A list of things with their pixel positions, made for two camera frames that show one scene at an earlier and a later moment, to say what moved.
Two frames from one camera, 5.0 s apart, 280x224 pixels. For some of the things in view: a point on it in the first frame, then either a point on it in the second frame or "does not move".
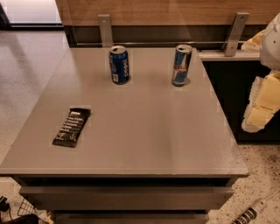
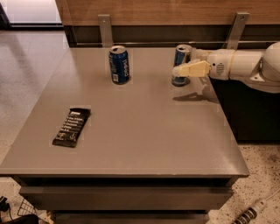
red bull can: x=181 y=63 does not move
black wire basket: x=27 y=213 does not move
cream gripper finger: x=263 y=102 -> x=197 y=68
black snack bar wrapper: x=73 y=127 does not move
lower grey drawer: x=129 y=218 does not move
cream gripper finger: x=255 y=43 -> x=199 y=54
